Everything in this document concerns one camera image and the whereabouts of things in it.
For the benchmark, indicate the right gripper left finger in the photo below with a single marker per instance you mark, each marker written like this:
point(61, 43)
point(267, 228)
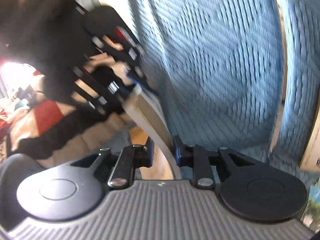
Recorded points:
point(132, 157)

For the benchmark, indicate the blue textured sofa cover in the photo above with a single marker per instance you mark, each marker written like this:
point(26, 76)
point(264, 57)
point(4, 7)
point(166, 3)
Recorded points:
point(236, 73)

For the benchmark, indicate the brown antique painting book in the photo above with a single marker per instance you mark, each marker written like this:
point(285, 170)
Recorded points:
point(145, 111)

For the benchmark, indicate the striped red black blanket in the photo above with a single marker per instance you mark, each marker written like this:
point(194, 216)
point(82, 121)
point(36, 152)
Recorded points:
point(53, 133)

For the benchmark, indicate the scenic photo envelope top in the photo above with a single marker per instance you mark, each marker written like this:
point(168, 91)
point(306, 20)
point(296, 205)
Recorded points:
point(311, 215)

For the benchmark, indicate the white orange finance book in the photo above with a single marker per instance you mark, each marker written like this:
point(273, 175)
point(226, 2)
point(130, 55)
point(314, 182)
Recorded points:
point(310, 159)

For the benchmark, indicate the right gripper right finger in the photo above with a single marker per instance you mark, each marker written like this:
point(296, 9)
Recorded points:
point(195, 157)

